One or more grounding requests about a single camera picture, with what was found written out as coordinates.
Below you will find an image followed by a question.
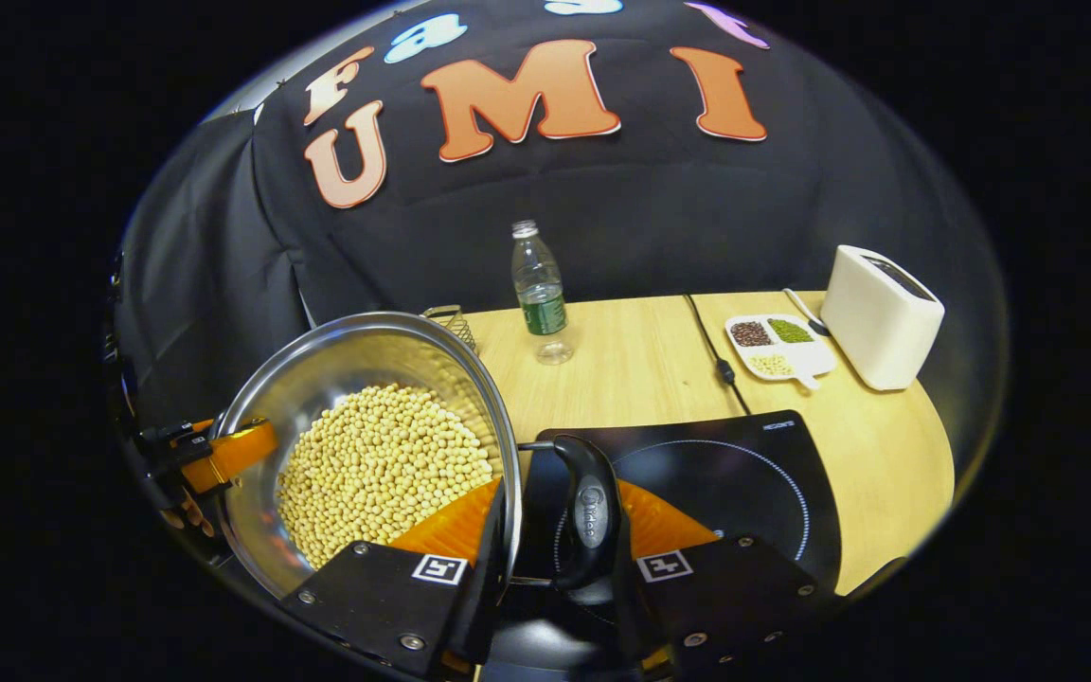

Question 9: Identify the black induction cooktop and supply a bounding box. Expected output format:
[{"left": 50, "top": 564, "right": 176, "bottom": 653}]
[{"left": 489, "top": 409, "right": 842, "bottom": 682}]

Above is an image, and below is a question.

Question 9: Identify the black backdrop cloth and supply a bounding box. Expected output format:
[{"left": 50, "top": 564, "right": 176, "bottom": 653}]
[{"left": 115, "top": 0, "right": 1011, "bottom": 446}]

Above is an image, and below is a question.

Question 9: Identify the wire mesh basket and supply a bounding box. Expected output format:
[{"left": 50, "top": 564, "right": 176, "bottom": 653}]
[{"left": 422, "top": 305, "right": 478, "bottom": 353}]

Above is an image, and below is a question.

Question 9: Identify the stainless steel pot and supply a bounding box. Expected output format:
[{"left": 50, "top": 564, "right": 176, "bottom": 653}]
[{"left": 212, "top": 311, "right": 624, "bottom": 607}]

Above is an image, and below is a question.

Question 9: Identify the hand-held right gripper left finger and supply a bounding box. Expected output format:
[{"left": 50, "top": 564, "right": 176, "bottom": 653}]
[{"left": 280, "top": 476, "right": 510, "bottom": 679}]

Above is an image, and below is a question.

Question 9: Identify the clear plastic water bottle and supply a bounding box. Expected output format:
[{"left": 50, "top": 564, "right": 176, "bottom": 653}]
[{"left": 510, "top": 220, "right": 575, "bottom": 367}]

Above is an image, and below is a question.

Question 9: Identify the white divided bean dish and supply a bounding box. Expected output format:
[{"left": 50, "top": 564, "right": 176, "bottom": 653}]
[{"left": 724, "top": 313, "right": 838, "bottom": 391}]

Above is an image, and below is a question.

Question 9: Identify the white power cord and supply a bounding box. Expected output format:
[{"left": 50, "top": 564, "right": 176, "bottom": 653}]
[{"left": 782, "top": 287, "right": 832, "bottom": 338}]

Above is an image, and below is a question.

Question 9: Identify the black power cable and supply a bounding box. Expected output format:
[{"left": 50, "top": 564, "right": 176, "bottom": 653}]
[{"left": 683, "top": 294, "right": 753, "bottom": 416}]

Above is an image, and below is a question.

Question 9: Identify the pile of soybeans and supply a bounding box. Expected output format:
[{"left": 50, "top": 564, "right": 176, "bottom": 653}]
[{"left": 276, "top": 382, "right": 496, "bottom": 571}]

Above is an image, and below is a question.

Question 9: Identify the white toaster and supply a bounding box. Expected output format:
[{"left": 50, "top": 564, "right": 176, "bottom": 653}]
[{"left": 820, "top": 244, "right": 946, "bottom": 391}]

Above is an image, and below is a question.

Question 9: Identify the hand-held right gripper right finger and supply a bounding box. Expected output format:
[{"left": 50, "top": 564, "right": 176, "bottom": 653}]
[{"left": 614, "top": 478, "right": 823, "bottom": 679}]

